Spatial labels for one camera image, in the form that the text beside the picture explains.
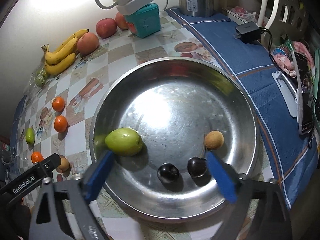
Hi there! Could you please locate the tan longan fruit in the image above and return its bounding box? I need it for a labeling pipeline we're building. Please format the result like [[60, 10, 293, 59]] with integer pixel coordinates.
[[56, 155, 70, 173]]

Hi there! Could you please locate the orange tangerine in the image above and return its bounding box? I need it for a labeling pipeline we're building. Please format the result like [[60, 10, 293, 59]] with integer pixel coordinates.
[[52, 96, 66, 112], [54, 115, 68, 133], [31, 151, 44, 164]]

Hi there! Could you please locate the dark cherry with stem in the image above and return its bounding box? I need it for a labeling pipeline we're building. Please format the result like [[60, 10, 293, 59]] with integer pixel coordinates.
[[187, 134, 207, 178]]

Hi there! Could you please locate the small green jujube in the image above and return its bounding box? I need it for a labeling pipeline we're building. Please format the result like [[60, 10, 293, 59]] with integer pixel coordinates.
[[25, 127, 35, 146]]

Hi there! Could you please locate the small tan longan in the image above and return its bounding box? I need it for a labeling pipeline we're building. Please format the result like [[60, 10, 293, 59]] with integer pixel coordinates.
[[204, 131, 224, 150]]

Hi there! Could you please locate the blue checked tablecloth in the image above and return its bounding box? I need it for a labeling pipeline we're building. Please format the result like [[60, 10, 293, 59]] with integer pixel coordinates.
[[166, 8, 319, 209]]

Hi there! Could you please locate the large green jujube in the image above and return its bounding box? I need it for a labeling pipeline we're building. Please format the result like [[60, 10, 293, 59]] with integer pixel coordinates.
[[105, 127, 143, 157]]

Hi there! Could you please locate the white phone stand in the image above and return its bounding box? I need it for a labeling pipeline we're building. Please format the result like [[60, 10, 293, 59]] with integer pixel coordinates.
[[272, 70, 298, 118]]

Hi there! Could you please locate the round steel tray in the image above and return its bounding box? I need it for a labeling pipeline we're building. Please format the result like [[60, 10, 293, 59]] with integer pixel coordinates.
[[89, 57, 260, 223]]

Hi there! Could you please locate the plastic bag green fruit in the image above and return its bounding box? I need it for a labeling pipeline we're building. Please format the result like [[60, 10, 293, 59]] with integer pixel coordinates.
[[30, 68, 50, 87]]

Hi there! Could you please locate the yellow banana bunch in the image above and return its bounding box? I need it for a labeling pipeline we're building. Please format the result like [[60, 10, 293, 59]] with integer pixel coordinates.
[[41, 29, 89, 76]]

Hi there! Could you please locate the snack bags pile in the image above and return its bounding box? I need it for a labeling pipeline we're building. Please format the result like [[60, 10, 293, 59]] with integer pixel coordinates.
[[271, 40, 315, 78]]

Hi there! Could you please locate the black smartphone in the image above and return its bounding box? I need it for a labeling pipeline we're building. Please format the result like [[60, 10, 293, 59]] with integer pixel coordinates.
[[292, 51, 314, 134]]

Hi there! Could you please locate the peach beside bananas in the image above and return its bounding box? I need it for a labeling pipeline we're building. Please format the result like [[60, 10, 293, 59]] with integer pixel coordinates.
[[77, 32, 99, 56]]

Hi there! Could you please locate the black power adapter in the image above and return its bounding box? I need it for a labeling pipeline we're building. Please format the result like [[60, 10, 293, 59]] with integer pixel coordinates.
[[234, 22, 262, 43]]

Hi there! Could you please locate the middle red peach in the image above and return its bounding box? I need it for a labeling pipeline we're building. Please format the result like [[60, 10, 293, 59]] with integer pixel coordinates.
[[96, 18, 117, 38]]

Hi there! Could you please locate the red peach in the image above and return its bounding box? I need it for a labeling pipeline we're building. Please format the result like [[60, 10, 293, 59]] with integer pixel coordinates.
[[96, 18, 117, 38], [115, 12, 129, 30]]

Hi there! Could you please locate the right red peach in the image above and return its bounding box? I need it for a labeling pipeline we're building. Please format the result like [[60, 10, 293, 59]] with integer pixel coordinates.
[[115, 12, 129, 30]]

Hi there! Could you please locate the white chair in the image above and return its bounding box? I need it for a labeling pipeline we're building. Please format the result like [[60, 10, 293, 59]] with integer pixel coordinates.
[[258, 0, 308, 46]]

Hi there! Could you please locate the teal plastic box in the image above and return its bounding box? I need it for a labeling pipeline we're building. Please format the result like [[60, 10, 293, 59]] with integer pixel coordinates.
[[124, 3, 161, 38]]

